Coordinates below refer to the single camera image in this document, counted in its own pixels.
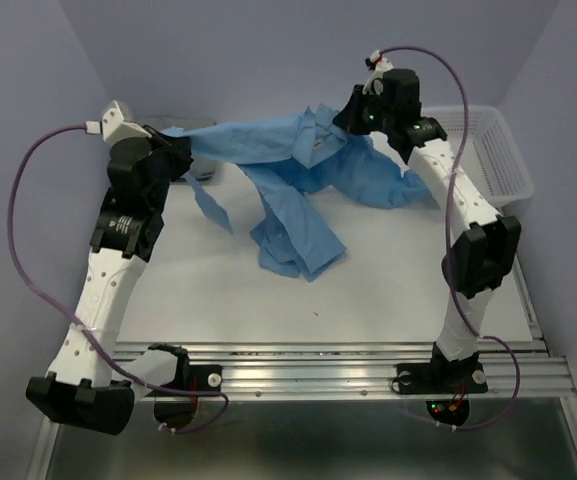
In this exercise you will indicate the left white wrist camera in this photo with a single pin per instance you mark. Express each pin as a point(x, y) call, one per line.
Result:
point(116, 124)

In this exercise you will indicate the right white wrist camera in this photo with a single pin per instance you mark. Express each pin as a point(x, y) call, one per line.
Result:
point(378, 65)

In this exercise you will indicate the folded grey shirt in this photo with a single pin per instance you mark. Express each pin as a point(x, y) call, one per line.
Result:
point(203, 166)

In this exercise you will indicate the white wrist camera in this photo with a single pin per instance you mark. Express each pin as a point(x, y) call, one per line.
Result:
point(378, 65)
point(116, 124)

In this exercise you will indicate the white plastic basket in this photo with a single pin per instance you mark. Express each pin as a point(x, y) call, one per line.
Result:
point(491, 157)

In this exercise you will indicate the light blue long sleeve shirt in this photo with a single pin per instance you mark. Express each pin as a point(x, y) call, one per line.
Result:
point(289, 158)

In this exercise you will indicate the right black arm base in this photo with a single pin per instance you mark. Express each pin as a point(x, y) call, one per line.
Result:
point(422, 379)

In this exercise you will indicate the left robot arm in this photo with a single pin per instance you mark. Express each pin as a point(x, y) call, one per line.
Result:
point(78, 388)

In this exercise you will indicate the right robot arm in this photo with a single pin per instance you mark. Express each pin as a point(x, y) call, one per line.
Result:
point(480, 242)

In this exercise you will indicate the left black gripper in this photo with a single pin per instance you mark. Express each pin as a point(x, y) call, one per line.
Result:
point(156, 140)

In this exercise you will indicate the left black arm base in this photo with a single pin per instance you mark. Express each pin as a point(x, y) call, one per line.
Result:
point(198, 377)

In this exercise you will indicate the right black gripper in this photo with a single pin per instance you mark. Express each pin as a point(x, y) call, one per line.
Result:
point(349, 116)

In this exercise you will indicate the aluminium mounting rail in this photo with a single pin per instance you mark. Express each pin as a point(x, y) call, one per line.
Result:
point(355, 371)

